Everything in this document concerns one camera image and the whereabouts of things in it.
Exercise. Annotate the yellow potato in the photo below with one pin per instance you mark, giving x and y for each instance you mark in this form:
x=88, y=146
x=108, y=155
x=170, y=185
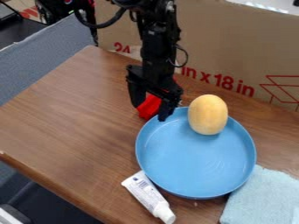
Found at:
x=207, y=114

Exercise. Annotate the red rectangular block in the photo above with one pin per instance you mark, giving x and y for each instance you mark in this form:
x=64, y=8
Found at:
x=148, y=108

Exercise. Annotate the light blue towel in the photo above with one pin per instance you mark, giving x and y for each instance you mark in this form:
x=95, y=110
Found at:
x=267, y=200

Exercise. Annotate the grey fabric panel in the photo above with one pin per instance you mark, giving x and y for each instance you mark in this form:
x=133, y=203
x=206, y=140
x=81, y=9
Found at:
x=28, y=59

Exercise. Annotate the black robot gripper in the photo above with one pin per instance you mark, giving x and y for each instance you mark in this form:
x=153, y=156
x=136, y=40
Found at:
x=152, y=77

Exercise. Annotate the blue round plate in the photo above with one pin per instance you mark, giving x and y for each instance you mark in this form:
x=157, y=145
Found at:
x=192, y=165

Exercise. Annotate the white cream tube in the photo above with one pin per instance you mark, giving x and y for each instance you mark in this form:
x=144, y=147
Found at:
x=145, y=193

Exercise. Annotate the cardboard box wall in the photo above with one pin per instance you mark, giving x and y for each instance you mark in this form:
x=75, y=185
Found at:
x=242, y=47

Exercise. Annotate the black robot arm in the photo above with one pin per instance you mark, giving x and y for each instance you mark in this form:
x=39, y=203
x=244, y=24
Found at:
x=151, y=14

